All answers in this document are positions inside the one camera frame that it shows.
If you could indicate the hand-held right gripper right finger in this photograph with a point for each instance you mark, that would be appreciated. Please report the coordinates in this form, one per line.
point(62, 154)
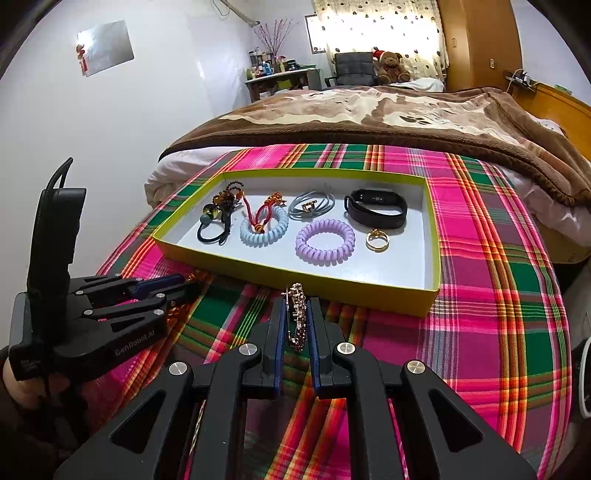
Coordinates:
point(315, 346)

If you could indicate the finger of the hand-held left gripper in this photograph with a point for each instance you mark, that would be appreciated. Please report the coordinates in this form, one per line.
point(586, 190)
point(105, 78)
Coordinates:
point(182, 293)
point(152, 286)

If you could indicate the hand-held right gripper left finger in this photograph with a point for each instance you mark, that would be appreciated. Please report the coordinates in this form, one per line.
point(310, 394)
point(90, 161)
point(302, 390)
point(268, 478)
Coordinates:
point(278, 346)

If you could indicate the yellow-green shallow cardboard box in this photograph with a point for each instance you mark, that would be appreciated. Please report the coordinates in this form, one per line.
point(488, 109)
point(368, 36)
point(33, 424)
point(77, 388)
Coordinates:
point(392, 263)

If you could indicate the person's left forearm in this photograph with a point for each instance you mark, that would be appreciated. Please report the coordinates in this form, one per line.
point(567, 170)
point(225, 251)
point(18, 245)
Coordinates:
point(23, 392)

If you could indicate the black smart band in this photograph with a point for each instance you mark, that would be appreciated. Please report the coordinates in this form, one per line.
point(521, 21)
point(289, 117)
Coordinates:
point(374, 217)

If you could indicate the pink green plaid cloth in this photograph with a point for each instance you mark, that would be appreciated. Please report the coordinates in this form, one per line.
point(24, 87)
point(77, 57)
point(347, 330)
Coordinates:
point(485, 300)

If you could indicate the red hanging ornament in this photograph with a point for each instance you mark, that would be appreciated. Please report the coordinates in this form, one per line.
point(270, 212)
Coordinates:
point(82, 60)

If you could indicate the brown patterned fleece blanket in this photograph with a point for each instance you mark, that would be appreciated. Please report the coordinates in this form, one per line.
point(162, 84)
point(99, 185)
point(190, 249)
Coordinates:
point(323, 115)

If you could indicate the group of small bottles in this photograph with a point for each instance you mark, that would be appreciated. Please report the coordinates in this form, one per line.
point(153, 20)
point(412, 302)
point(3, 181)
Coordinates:
point(265, 67)

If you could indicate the white desk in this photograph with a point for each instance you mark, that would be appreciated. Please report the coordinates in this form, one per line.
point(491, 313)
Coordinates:
point(286, 74)

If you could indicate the vase with bare branches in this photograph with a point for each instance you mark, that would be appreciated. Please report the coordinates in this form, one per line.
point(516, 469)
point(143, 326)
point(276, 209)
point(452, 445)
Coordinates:
point(274, 41)

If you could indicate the dark grey chair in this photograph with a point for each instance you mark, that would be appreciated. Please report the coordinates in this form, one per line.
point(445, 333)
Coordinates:
point(353, 67)

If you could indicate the white pillow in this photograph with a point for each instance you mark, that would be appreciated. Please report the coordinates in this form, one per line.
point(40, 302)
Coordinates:
point(427, 84)

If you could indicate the brown teddy bear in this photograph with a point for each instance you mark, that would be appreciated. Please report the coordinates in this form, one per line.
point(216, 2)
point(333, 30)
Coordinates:
point(391, 64)

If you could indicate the spotted cream curtain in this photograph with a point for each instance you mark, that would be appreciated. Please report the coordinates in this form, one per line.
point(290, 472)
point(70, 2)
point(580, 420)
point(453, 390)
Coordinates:
point(392, 27)

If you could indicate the white power strip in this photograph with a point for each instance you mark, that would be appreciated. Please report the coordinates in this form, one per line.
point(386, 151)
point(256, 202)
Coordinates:
point(521, 79)

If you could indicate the wooden headboard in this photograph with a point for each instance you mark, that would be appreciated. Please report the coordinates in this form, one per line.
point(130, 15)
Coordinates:
point(558, 110)

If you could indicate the wooden wardrobe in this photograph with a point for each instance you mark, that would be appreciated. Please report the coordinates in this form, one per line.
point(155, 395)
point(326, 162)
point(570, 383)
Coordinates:
point(480, 46)

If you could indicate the silver wall poster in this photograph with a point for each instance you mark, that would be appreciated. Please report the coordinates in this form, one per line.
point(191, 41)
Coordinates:
point(108, 50)

